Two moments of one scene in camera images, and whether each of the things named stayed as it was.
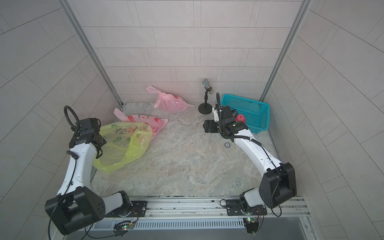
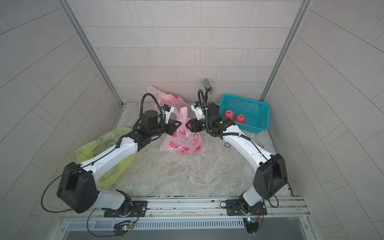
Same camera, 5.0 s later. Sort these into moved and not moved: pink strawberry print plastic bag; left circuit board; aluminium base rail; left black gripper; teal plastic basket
Moved: pink strawberry print plastic bag; left black gripper
Not moved: teal plastic basket; aluminium base rail; left circuit board
